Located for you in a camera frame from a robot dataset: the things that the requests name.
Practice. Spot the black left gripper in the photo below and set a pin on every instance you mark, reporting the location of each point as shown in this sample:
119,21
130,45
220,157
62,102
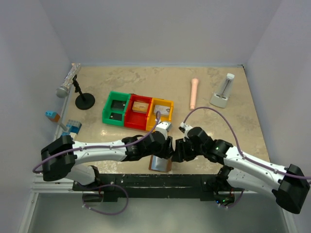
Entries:
168,148

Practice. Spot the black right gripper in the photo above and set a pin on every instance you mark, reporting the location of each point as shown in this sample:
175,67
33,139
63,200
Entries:
180,150

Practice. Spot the brown leather card holder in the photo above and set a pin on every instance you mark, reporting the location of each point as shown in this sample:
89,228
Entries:
160,164

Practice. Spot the black credit card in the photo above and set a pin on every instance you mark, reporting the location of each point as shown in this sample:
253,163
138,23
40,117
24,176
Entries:
116,116

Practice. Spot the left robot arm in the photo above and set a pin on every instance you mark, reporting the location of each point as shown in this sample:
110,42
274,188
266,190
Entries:
62,155

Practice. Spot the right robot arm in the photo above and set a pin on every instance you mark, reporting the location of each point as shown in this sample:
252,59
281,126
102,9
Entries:
287,185

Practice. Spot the orange card stack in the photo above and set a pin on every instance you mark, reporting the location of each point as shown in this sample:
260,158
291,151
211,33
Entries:
140,107

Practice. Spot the black card stack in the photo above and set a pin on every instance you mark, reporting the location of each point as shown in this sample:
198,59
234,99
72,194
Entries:
118,105

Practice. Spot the yellow plastic bin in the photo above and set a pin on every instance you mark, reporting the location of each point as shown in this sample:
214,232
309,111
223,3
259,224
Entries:
151,118

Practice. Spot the red plastic bin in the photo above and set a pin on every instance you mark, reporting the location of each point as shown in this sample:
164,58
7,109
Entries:
135,120

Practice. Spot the green plastic bin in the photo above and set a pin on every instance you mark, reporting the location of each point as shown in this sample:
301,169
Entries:
113,95

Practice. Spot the pink flashlight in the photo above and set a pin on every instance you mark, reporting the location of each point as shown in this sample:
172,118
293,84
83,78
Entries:
193,94

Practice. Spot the black microphone stand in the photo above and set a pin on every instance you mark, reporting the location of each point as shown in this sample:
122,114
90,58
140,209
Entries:
85,100

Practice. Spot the blue white brick stack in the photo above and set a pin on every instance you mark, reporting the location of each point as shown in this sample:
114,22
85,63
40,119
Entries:
73,128

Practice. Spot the silver glitter microphone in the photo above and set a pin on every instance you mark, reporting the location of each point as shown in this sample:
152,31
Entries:
63,90

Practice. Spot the blue orange brick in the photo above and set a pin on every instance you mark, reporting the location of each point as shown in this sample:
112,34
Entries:
52,116

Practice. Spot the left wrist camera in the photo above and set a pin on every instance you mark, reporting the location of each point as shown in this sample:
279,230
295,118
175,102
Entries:
164,127

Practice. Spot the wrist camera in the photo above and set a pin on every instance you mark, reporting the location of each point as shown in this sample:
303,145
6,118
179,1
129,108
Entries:
164,127
184,127

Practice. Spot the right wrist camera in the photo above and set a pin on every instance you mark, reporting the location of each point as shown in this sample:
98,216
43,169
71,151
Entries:
184,127

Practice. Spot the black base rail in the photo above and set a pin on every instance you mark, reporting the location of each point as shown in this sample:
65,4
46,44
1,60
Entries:
157,186

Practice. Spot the grey toy hammer handle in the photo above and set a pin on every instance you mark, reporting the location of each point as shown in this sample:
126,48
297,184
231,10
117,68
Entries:
63,126

